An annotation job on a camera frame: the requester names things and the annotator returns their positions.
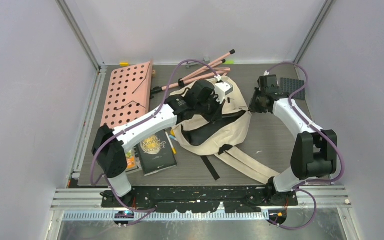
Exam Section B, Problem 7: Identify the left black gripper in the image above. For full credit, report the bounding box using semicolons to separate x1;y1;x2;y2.
194;92;225;124

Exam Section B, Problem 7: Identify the beige canvas backpack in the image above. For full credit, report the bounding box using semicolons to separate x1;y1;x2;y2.
172;76;279;184

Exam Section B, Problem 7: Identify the black moon and sixpence book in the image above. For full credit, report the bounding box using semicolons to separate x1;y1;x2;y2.
135;130;178;176

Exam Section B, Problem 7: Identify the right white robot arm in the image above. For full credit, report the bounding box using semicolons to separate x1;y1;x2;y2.
249;75;337;205

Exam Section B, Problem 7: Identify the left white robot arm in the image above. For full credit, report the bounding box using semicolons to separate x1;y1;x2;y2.
92;76;234;207

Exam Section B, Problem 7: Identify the grey lego baseplate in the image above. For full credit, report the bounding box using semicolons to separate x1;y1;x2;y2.
279;77;306;101

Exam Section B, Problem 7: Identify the pink folding stand tripod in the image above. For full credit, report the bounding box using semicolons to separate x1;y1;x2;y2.
150;49;236;96

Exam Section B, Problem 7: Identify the grey metal bolt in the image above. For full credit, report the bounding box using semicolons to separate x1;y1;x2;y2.
184;57;210;69

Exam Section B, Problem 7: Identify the white marker yellow cap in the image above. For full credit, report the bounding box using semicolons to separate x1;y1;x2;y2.
165;132;177;155

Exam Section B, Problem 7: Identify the pink perforated music stand desk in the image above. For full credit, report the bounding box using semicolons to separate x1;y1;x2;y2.
100;60;153;129

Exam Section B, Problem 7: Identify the orange treehouse book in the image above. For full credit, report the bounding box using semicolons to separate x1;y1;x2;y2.
125;149;140;174

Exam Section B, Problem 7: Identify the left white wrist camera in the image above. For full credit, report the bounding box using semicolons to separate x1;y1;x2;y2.
214;75;233;104

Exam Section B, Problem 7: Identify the green block at wall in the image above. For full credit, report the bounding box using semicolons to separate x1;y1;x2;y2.
225;60;235;65

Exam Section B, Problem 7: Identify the yellow block at wall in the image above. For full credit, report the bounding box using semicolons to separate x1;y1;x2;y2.
119;62;130;67

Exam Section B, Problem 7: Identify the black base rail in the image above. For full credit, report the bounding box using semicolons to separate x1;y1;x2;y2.
100;185;298;214

